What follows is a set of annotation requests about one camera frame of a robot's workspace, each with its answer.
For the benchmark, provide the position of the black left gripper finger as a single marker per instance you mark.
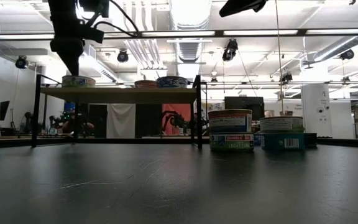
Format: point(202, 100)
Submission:
point(70, 62)

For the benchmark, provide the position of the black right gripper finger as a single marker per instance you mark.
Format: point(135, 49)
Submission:
point(241, 6)

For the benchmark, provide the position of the Bumble Bee light tuna can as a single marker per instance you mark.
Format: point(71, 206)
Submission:
point(78, 81)
point(231, 143)

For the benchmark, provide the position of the gold-lid red-band tuna can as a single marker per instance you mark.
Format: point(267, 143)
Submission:
point(145, 84)

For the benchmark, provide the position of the navy label tuna can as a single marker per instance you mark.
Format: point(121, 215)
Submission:
point(171, 82)

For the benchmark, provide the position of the white green label tuna can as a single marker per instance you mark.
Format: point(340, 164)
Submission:
point(281, 125)

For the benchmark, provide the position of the teal tuna can with barcode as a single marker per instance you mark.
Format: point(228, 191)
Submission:
point(278, 142)

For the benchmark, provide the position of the background black robot arm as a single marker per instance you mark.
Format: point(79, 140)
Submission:
point(174, 119)

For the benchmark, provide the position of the person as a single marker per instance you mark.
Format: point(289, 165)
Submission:
point(85, 126)

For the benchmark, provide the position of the white curtain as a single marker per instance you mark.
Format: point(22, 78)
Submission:
point(121, 121)

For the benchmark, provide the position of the small black monitor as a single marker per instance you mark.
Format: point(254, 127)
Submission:
point(2, 110)

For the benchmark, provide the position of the large black monitor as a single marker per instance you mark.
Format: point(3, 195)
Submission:
point(244, 102)

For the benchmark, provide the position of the tall red blue label can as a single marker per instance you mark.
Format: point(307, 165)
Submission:
point(231, 122)

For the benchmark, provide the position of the red curtain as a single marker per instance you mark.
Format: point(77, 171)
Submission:
point(182, 108)

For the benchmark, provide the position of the white column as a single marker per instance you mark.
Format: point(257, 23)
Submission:
point(315, 102)

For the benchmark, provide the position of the blue label tuna can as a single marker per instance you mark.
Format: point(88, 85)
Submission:
point(257, 139)

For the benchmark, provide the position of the wooden shelf black frame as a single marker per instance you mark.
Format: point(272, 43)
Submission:
point(120, 95)

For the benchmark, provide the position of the silver ceiling air duct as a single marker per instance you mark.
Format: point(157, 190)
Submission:
point(190, 49)

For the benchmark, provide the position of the black metal table frame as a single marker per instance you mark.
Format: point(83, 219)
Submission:
point(135, 140)

